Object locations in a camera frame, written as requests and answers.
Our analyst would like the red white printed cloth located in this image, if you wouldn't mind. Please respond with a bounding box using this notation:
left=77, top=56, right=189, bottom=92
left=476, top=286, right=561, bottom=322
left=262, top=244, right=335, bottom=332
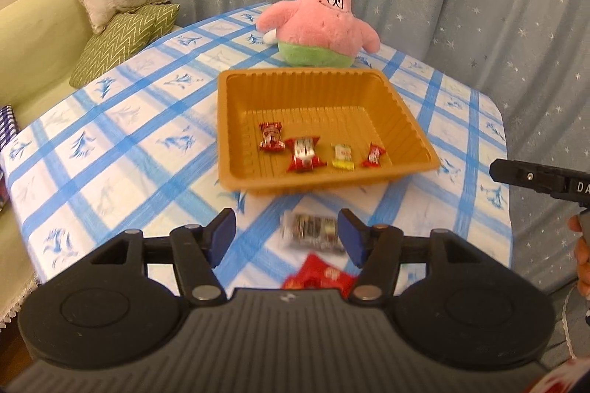
left=530, top=358, right=590, bottom=393

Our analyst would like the pink starfish plush toy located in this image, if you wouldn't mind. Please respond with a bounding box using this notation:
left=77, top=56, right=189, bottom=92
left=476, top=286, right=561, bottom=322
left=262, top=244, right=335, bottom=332
left=256, top=0, right=381, bottom=68

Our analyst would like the person's right hand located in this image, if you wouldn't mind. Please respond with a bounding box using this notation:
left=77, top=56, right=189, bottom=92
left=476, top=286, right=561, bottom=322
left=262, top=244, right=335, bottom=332
left=568, top=214, right=590, bottom=298

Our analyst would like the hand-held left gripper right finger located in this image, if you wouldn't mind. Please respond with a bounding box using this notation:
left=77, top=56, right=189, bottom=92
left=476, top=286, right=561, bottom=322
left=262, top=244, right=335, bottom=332
left=338, top=208, right=496, bottom=307

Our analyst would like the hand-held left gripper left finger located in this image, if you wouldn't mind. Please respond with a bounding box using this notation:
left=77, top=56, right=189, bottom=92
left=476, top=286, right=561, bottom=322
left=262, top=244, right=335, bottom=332
left=87, top=208, right=237, bottom=307

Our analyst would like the blue checked tablecloth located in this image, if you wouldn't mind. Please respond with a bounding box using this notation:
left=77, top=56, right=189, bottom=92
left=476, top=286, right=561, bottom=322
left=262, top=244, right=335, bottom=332
left=0, top=2, right=513, bottom=324

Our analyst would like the light green sofa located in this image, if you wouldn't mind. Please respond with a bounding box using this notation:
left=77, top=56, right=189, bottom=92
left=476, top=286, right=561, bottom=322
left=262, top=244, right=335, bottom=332
left=0, top=0, right=116, bottom=329

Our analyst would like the large red snack packet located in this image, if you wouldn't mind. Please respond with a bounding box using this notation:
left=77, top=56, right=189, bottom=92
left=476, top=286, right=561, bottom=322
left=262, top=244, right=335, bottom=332
left=282, top=254, right=359, bottom=297

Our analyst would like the orange plastic tray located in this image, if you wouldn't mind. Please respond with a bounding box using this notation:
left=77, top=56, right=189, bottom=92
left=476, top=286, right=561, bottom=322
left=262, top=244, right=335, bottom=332
left=216, top=68, right=440, bottom=196

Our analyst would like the yellow candy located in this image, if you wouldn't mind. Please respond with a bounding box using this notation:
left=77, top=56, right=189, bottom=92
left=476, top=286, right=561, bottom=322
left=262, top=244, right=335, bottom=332
left=332, top=144, right=355, bottom=169

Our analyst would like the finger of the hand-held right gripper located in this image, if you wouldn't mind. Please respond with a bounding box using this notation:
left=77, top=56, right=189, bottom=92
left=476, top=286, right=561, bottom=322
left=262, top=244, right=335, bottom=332
left=490, top=159, right=556, bottom=194

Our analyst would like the blue patterned cushion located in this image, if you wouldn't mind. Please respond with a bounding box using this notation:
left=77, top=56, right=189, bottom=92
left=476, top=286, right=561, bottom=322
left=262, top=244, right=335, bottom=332
left=0, top=104, right=20, bottom=216

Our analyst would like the small red candy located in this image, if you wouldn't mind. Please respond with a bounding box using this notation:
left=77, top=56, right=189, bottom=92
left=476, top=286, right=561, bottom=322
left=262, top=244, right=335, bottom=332
left=360, top=142, right=385, bottom=169

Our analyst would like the dark red candy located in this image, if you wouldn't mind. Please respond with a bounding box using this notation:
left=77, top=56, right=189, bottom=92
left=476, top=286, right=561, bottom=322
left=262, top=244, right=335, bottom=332
left=258, top=122, right=284, bottom=152

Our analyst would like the red packet with pale label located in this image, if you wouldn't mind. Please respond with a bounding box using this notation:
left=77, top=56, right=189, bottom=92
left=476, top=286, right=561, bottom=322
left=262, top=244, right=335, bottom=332
left=284, top=135, right=327, bottom=173

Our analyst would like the clear dark snack packet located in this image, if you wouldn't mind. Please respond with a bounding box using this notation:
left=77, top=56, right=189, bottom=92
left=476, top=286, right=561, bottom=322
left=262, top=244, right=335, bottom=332
left=280, top=213, right=346, bottom=255

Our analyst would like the green zigzag cushion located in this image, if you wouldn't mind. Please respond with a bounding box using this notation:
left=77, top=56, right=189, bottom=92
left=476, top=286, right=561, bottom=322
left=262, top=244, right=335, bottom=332
left=69, top=3, right=181, bottom=88

